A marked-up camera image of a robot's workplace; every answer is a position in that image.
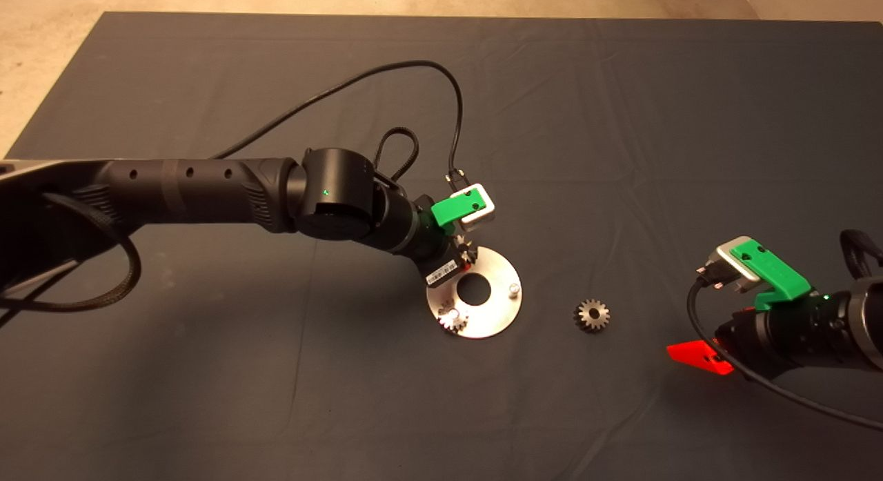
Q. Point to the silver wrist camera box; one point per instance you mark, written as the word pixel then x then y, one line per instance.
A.
pixel 748 282
pixel 484 215

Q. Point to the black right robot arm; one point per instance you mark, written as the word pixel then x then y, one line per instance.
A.
pixel 868 322

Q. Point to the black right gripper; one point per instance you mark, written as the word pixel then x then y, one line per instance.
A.
pixel 781 336

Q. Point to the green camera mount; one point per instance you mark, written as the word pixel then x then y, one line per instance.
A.
pixel 452 210
pixel 776 274

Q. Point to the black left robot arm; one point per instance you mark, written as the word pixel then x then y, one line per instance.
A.
pixel 193 191

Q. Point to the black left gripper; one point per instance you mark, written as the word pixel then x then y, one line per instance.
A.
pixel 441 260

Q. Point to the round metal carrier plate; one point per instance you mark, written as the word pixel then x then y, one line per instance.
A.
pixel 500 315

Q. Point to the dark grey table cloth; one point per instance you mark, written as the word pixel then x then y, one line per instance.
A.
pixel 483 122

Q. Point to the small steel planetary gear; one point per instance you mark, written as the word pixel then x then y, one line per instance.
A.
pixel 600 322
pixel 461 324
pixel 469 248

